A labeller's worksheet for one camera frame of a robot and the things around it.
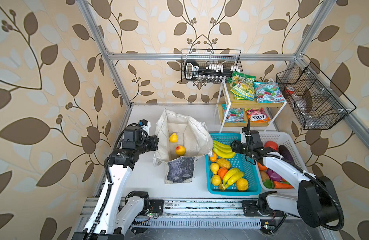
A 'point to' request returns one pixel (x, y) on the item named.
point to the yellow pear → (214, 167)
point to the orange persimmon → (222, 172)
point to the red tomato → (271, 144)
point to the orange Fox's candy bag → (257, 115)
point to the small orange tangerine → (213, 158)
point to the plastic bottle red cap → (290, 90)
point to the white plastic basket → (280, 138)
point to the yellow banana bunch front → (231, 176)
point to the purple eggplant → (285, 153)
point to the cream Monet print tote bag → (194, 134)
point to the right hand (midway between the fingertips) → (235, 146)
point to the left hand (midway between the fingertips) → (159, 138)
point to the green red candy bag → (235, 115)
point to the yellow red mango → (180, 150)
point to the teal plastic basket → (237, 161)
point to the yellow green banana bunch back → (222, 150)
